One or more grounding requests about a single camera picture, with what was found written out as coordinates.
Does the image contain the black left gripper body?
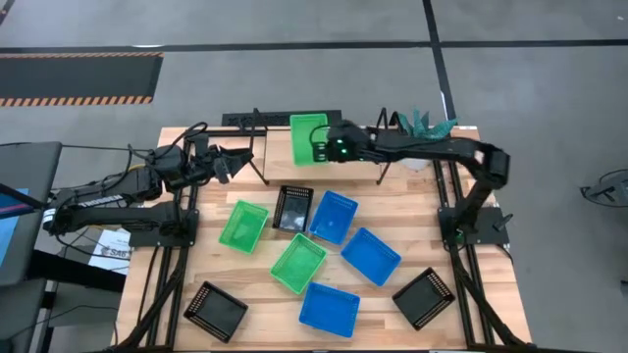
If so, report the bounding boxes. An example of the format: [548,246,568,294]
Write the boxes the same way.
[188,144,233,186]

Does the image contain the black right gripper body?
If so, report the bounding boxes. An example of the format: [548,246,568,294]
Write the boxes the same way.
[326,120,373,163]

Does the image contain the green plastic basket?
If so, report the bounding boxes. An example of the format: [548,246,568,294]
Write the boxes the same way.
[218,199,271,255]
[269,232,329,296]
[288,113,331,168]

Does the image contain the black plastic basket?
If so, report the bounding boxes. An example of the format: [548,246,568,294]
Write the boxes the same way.
[392,267,456,331]
[272,184,315,233]
[183,280,249,344]

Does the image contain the blue plastic basket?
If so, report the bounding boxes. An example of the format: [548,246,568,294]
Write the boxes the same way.
[340,227,402,287]
[308,189,360,246]
[298,281,361,339]

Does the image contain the black perforated metal panel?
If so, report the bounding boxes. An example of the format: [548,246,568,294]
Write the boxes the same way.
[221,109,343,127]

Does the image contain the white cup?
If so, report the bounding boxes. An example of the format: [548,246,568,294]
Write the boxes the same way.
[404,156,433,173]

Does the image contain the teal mesh bag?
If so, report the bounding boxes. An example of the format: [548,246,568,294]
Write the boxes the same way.
[395,108,458,141]

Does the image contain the white printed paper sheet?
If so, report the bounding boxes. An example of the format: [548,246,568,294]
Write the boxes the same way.
[87,227,132,276]

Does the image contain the black hazard-striped floor mat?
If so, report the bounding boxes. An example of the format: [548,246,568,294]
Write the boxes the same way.
[0,51,165,108]

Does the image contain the black chair base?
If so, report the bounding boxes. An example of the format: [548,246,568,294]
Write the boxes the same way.
[580,169,628,210]

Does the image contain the black aluminium table frame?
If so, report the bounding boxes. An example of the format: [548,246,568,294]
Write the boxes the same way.
[112,125,536,353]

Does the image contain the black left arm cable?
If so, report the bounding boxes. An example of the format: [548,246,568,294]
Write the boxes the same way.
[166,121,210,148]

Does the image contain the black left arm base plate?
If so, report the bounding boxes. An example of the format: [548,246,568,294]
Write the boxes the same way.
[128,208,200,248]

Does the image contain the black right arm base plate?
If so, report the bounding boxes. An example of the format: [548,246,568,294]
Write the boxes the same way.
[438,205,510,246]

